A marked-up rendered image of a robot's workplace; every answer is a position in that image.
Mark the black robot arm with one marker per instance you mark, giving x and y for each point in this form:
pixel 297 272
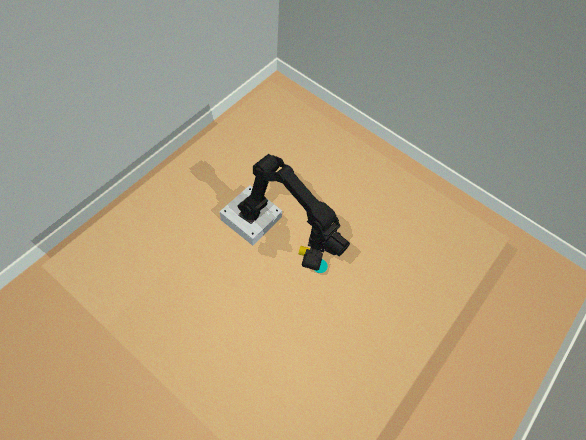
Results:
pixel 320 215

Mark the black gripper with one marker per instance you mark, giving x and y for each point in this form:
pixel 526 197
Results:
pixel 313 257

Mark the cyan circle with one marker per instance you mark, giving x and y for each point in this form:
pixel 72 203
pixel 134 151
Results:
pixel 323 267

